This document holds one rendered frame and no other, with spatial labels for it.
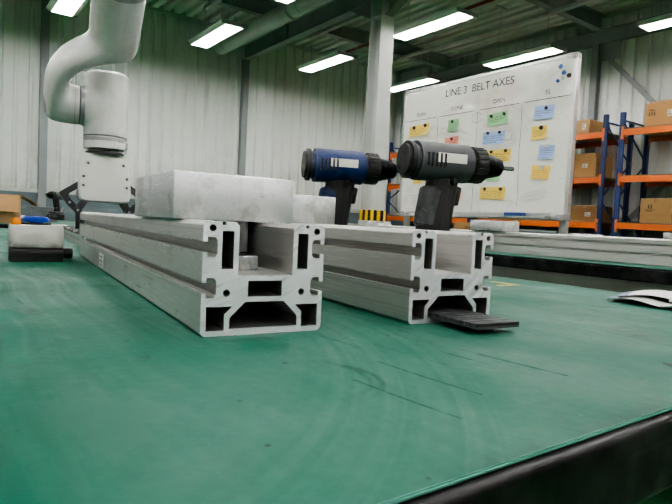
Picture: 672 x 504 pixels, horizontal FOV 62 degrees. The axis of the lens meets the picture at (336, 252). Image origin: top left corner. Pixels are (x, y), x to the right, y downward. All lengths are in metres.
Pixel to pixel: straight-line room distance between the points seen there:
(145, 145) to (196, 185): 12.37
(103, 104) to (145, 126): 11.66
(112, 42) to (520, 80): 3.18
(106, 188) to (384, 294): 0.81
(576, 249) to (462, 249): 1.62
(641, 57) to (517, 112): 8.63
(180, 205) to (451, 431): 0.31
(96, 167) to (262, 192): 0.76
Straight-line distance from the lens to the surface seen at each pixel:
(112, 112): 1.24
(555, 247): 2.21
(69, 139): 12.49
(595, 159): 11.46
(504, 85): 4.07
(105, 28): 1.14
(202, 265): 0.42
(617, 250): 2.10
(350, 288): 0.59
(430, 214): 0.87
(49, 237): 1.04
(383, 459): 0.23
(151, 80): 13.14
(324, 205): 0.82
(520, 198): 3.85
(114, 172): 1.25
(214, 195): 0.49
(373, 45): 9.88
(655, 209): 10.87
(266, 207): 0.51
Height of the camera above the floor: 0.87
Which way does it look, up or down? 3 degrees down
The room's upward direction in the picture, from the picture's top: 3 degrees clockwise
